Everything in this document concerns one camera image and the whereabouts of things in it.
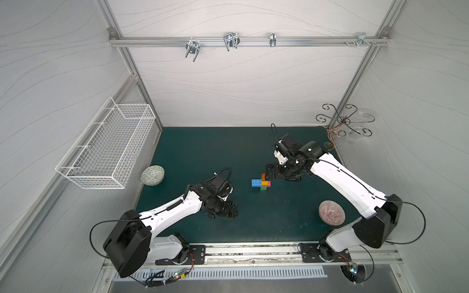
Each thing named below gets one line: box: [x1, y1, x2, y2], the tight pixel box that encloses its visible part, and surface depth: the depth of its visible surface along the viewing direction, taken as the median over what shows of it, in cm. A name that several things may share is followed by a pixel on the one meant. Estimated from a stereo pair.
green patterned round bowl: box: [140, 164, 165, 187], surface depth 97 cm
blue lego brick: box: [250, 179, 262, 187], surface depth 91 cm
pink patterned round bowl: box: [318, 200, 346, 226], surface depth 84 cm
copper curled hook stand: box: [315, 103, 375, 153], surface depth 83 cm
